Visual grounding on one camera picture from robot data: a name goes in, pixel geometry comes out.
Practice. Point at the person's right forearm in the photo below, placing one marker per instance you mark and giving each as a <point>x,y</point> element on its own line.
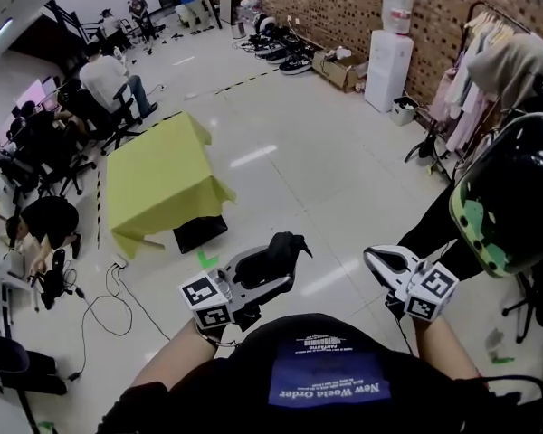
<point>439,346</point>

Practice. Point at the person's black printed t-shirt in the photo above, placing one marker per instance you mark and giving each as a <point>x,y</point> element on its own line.
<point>321,333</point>

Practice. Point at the white water dispenser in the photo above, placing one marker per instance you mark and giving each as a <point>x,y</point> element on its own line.
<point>387,70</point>

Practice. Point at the silver trash can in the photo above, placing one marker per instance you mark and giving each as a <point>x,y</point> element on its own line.
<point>239,30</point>

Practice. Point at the white desk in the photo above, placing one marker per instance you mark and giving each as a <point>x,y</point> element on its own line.
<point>4,274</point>

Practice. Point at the row of black round devices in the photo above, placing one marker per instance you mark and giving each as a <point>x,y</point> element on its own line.
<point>282,50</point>

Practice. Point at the pink garment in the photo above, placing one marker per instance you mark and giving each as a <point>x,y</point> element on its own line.
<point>468,116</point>

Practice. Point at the white power strip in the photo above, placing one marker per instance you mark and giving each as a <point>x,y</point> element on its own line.
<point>119,261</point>

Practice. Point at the clear water bottle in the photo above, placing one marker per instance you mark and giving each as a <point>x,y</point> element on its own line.
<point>399,9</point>

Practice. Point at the black box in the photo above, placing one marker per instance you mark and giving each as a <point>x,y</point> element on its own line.
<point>201,235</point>

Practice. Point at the person's left forearm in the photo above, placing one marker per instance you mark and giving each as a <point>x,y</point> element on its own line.
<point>176,351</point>

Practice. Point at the black cloth item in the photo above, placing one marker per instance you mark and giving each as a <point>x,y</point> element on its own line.
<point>282,251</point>

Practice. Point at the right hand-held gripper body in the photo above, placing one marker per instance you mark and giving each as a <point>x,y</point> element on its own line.
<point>432,294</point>

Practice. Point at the grey waste bin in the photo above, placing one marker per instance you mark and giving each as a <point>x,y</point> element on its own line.
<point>405,112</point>

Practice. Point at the yellow-green tablecloth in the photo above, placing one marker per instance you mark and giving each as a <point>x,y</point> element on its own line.
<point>163,174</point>

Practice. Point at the black office chair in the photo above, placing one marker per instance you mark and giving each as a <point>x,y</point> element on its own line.
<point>74,161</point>
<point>123,116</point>
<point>27,176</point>
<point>522,308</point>

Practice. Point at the pink-lit monitor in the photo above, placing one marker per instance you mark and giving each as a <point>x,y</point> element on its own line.
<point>36,95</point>

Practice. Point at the black clothes rack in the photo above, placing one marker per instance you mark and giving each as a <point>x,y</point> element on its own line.
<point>502,18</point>

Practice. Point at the black metal staircase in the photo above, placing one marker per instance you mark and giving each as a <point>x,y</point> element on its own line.
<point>68,21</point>

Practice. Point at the beige garment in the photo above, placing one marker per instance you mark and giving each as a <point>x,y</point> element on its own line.
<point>511,63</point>

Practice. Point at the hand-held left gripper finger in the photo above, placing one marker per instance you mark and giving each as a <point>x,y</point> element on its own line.
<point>246,255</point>
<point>271,286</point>

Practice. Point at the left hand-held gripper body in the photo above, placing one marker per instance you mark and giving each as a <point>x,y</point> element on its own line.
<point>208,303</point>

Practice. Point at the dark grey shell chair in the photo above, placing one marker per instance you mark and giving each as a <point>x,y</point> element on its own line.
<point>6,355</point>

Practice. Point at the cardboard box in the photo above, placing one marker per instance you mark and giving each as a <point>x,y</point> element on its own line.
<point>339,72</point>

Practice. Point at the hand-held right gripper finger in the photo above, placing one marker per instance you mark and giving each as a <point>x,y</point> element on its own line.
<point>387,274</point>
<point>398,252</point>

